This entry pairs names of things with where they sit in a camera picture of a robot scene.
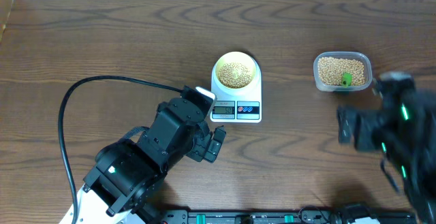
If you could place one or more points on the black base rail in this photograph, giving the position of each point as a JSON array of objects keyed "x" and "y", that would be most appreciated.
[{"x": 310, "y": 216}]

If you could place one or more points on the green plastic scoop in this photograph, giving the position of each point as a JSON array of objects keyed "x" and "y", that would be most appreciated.
[{"x": 346, "y": 80}]

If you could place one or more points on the soybeans in bowl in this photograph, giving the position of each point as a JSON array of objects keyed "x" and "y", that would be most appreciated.
[{"x": 235, "y": 75}]

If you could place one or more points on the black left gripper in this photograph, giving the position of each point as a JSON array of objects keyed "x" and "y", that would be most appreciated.
[{"x": 200, "y": 140}]

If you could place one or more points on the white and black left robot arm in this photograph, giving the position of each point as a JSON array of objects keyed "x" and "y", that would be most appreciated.
[{"x": 129, "y": 172}]

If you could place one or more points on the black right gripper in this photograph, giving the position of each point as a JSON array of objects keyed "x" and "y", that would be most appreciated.
[{"x": 365, "y": 120}]

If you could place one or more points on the white digital kitchen scale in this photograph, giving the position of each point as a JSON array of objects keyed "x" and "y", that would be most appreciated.
[{"x": 238, "y": 105}]

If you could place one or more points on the clear container of soybeans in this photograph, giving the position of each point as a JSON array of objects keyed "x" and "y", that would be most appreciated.
[{"x": 328, "y": 68}]

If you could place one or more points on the yellow bowl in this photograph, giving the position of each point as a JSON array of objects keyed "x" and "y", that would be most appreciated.
[{"x": 236, "y": 57}]

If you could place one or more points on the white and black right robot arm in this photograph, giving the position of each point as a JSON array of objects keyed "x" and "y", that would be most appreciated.
[{"x": 404, "y": 130}]

